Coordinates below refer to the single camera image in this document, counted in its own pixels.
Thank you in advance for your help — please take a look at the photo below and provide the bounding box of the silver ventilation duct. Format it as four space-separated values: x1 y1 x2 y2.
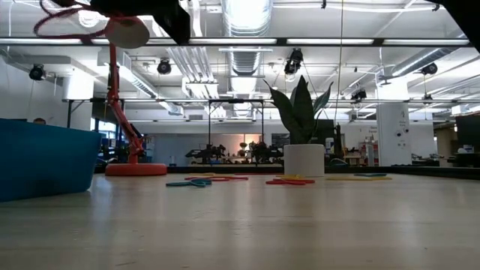
220 0 274 118

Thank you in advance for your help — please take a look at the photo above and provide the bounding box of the long red rubber band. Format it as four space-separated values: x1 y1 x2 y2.
32 0 151 43

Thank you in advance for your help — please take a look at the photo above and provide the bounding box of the red desk lamp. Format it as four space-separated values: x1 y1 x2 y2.
103 16 168 177

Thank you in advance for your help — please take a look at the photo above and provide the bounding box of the dark background monitor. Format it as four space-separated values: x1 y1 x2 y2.
454 113 480 153

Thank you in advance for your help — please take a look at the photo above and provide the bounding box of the green plant in white pot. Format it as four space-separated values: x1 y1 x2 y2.
263 74 335 178

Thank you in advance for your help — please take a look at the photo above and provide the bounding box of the black ceiling spotlight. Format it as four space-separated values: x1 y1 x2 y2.
283 47 305 76
349 88 368 102
28 63 47 82
420 61 439 77
156 57 173 76

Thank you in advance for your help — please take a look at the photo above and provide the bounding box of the thin hanging cable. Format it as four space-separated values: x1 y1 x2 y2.
334 0 345 127

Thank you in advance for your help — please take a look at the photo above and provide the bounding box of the black beam with light strips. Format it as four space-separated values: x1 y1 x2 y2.
0 36 480 48

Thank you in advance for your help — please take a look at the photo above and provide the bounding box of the white pillar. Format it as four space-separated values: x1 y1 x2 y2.
376 80 413 167
61 69 95 131

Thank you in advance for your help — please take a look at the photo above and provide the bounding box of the teal plastic bin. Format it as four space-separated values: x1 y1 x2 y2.
0 118 103 203

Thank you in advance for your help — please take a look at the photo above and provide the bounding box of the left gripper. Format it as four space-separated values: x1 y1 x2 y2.
89 0 192 46

